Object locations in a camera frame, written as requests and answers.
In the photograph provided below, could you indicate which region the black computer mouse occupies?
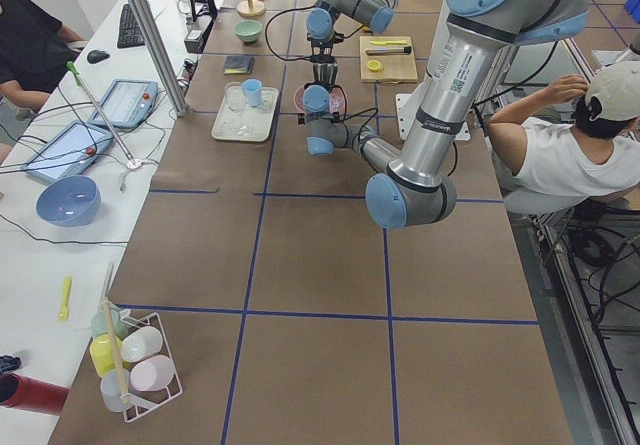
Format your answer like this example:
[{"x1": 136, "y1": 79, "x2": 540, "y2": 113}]
[{"x1": 86, "y1": 49, "x2": 110, "y2": 64}]

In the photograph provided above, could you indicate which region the clear wine glass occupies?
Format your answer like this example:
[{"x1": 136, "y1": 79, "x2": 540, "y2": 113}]
[{"x1": 225, "y1": 82, "x2": 252, "y2": 137}]

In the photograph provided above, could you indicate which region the red cylinder bottle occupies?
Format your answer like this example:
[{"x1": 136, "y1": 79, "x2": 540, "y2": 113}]
[{"x1": 1, "y1": 373, "x2": 69, "y2": 416}]

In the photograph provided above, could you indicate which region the near teach pendant tablet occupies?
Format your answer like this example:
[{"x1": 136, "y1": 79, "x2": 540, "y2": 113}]
[{"x1": 20, "y1": 120, "x2": 114, "y2": 184}]

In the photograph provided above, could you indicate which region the yellow spoon on desk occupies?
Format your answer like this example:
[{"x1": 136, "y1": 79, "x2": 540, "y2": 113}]
[{"x1": 58, "y1": 276, "x2": 72, "y2": 322}]

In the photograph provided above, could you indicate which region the white cup in rack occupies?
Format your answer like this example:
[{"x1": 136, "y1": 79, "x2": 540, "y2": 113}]
[{"x1": 120, "y1": 326, "x2": 163, "y2": 363}]

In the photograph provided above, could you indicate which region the green tipped metal rod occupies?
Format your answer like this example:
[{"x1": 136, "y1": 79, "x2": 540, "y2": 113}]
[{"x1": 66, "y1": 61, "x2": 140, "y2": 170}]

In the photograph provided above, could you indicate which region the blue plastic cup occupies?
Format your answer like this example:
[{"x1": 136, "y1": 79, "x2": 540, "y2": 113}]
[{"x1": 242, "y1": 78, "x2": 263, "y2": 107}]

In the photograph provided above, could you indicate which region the far teach pendant tablet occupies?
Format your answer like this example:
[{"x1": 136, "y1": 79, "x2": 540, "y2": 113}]
[{"x1": 100, "y1": 79, "x2": 159, "y2": 130}]

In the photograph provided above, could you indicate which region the wooden cup tree stand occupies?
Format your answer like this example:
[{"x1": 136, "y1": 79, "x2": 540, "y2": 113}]
[{"x1": 236, "y1": 0, "x2": 266, "y2": 19}]

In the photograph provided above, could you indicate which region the person in white shirt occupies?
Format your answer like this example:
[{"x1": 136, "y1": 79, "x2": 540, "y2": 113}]
[{"x1": 485, "y1": 61, "x2": 639, "y2": 202}]

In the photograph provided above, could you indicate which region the gray folded cloth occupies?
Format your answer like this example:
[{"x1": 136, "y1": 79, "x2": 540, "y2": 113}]
[{"x1": 223, "y1": 55, "x2": 255, "y2": 75}]

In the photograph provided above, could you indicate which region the black keyboard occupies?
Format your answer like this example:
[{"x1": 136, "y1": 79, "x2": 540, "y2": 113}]
[{"x1": 116, "y1": 4, "x2": 145, "y2": 49}]

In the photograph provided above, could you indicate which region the blue bowl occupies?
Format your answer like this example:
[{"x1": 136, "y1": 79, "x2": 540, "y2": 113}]
[{"x1": 36, "y1": 175, "x2": 102, "y2": 228}]

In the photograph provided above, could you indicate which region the yellow cup in rack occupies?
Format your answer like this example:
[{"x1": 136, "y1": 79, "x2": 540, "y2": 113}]
[{"x1": 89, "y1": 333, "x2": 115, "y2": 378}]

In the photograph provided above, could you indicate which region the white wire cup rack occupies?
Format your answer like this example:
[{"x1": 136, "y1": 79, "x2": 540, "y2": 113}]
[{"x1": 100, "y1": 300, "x2": 183, "y2": 423}]

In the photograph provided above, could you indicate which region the teach pendant tablet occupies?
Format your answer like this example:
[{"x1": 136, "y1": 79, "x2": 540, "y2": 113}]
[
  {"x1": 20, "y1": 120, "x2": 114, "y2": 184},
  {"x1": 100, "y1": 79, "x2": 159, "y2": 130}
]

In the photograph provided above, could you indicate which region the mint green bowl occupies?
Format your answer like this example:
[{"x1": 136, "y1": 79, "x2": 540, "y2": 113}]
[{"x1": 233, "y1": 19, "x2": 263, "y2": 44}]

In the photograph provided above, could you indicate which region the lemon slice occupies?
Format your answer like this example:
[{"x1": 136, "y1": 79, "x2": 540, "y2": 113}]
[{"x1": 366, "y1": 60, "x2": 384, "y2": 72}]

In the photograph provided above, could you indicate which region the aluminium frame post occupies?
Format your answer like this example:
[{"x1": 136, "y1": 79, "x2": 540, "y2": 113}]
[{"x1": 128, "y1": 0, "x2": 188, "y2": 117}]

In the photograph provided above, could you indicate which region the steel muddler rod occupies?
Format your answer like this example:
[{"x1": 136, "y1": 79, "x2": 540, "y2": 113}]
[{"x1": 364, "y1": 46, "x2": 412, "y2": 56}]

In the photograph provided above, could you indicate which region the person in black shirt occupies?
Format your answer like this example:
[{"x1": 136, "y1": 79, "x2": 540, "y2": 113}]
[{"x1": 0, "y1": 0, "x2": 86, "y2": 161}]

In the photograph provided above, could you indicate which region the yellow plastic knife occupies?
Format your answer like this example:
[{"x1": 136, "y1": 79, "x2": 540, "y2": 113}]
[{"x1": 369, "y1": 39, "x2": 408, "y2": 46}]

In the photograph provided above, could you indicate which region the metal ice scoop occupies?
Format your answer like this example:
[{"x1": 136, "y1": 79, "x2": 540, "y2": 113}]
[{"x1": 320, "y1": 87, "x2": 342, "y2": 113}]

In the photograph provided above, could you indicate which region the pink bowl of ice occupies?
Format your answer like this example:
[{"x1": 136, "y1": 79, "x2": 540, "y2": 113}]
[{"x1": 294, "y1": 84, "x2": 345, "y2": 113}]

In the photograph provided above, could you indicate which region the wooden cutting board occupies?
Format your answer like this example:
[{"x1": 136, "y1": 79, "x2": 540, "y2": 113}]
[{"x1": 359, "y1": 36, "x2": 418, "y2": 83}]

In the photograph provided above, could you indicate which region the pink cup in rack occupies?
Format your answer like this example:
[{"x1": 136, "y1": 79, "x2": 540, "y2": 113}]
[{"x1": 130, "y1": 355, "x2": 175, "y2": 391}]

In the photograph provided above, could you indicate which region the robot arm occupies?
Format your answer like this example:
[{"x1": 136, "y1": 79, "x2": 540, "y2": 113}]
[
  {"x1": 306, "y1": 0, "x2": 400, "y2": 91},
  {"x1": 303, "y1": 0, "x2": 588, "y2": 228}
]

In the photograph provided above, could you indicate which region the white serving tray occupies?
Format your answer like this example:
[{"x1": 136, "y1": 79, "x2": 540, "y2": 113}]
[{"x1": 211, "y1": 87, "x2": 279, "y2": 142}]

